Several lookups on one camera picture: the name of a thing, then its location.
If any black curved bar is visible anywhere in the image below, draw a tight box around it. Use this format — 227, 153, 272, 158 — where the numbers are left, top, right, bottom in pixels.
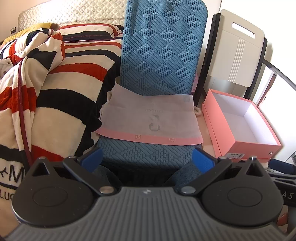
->
262, 59, 296, 91

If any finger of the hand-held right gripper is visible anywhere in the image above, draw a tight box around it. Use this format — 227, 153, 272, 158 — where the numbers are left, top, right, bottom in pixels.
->
270, 160, 296, 173

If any striped fleece blanket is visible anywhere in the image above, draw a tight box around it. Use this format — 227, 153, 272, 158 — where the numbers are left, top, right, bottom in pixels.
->
0, 23, 125, 209

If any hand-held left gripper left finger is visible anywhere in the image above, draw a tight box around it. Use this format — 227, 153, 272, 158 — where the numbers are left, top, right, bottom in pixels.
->
29, 147, 115, 195

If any pink shoe box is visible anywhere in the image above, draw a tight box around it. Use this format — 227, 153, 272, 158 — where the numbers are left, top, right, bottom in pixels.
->
205, 89, 282, 158

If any pink cloth dust bag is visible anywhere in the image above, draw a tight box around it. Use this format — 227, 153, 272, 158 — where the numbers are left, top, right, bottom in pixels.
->
96, 83, 204, 145

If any white folding chair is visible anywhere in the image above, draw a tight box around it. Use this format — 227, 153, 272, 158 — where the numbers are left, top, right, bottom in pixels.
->
194, 9, 269, 109

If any blue textured chair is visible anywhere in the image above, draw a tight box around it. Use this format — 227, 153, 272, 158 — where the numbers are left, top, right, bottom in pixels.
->
96, 0, 208, 186

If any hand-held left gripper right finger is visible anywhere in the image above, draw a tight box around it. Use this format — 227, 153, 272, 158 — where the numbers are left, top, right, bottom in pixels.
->
182, 148, 270, 195

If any quilted white headboard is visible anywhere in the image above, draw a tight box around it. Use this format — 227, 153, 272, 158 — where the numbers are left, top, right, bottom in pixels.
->
18, 0, 130, 33

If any yellow pillow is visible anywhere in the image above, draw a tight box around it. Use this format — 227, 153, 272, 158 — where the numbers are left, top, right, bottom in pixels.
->
2, 22, 55, 45

